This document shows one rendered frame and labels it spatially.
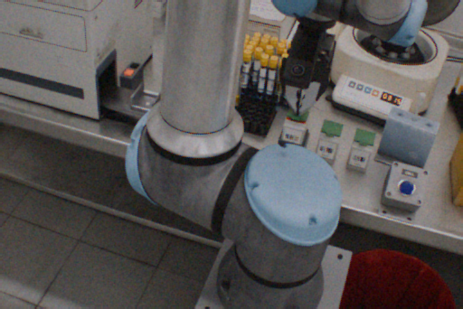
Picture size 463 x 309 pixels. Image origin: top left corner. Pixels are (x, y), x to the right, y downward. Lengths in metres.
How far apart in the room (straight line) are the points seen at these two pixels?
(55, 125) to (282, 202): 0.68
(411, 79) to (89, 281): 1.26
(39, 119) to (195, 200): 0.61
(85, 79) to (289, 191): 0.61
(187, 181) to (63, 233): 1.50
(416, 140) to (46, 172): 1.26
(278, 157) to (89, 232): 1.53
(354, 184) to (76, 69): 0.58
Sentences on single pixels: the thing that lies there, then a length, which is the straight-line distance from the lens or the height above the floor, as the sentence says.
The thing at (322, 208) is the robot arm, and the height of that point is 1.17.
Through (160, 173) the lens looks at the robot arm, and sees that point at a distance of 0.70.
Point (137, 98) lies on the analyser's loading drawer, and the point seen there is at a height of 0.92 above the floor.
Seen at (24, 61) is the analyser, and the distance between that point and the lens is 1.23.
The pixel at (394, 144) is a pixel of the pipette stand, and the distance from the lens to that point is 1.18.
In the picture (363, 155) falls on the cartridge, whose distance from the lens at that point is 1.13.
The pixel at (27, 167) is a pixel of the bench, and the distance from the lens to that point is 2.04.
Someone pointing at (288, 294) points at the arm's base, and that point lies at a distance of 0.77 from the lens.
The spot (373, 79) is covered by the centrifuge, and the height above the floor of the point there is 0.95.
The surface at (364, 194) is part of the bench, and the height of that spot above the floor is 0.88.
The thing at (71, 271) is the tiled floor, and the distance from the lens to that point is 2.06.
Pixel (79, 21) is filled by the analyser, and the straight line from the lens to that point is 1.10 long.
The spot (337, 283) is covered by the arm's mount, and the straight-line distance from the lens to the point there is 0.88.
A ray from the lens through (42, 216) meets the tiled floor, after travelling 2.24.
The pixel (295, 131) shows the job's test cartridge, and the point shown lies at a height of 0.94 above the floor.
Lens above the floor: 1.64
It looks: 42 degrees down
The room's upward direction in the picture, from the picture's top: 6 degrees clockwise
